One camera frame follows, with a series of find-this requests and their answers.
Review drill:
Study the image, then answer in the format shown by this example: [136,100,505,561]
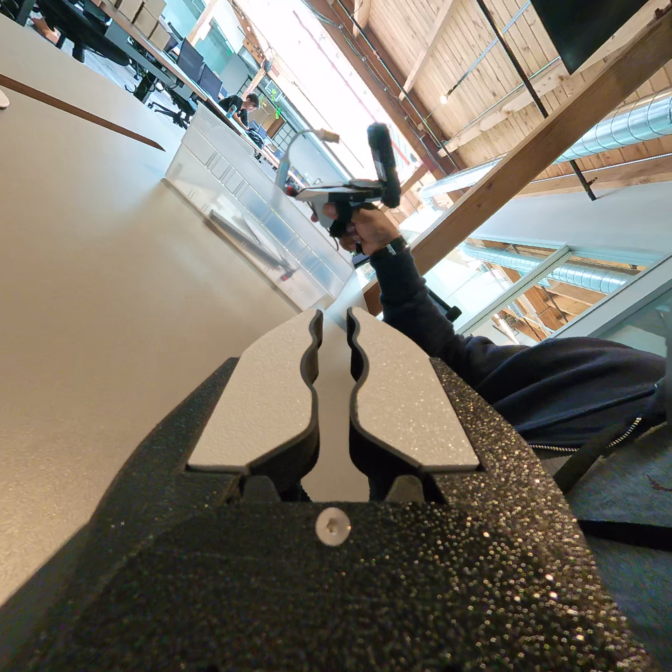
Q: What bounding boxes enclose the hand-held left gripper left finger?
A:
[186,309,323,486]

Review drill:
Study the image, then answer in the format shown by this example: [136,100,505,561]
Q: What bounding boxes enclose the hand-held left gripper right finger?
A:
[346,307,481,489]

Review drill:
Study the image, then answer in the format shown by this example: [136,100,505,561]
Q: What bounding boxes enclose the silver usb hub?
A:
[274,127,341,199]

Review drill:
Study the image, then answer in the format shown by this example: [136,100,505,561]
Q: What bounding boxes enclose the clear plastic bin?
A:
[163,102,359,312]

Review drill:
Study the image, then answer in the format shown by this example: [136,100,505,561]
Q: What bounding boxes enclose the person's right forearm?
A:
[369,246,491,368]

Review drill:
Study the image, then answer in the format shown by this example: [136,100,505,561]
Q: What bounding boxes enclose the person's right hand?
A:
[321,202,407,259]

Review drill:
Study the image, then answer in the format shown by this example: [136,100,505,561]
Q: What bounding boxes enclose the stack of cardboard boxes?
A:
[113,0,174,49]

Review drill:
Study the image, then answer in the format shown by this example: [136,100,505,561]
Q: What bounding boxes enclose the wooden post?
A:
[362,10,672,316]

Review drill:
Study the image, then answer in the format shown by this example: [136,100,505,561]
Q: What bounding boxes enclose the black shoulder strap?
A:
[554,420,672,552]

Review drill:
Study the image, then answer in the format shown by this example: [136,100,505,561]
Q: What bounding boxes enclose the metal air duct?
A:
[464,244,644,296]
[420,92,672,199]

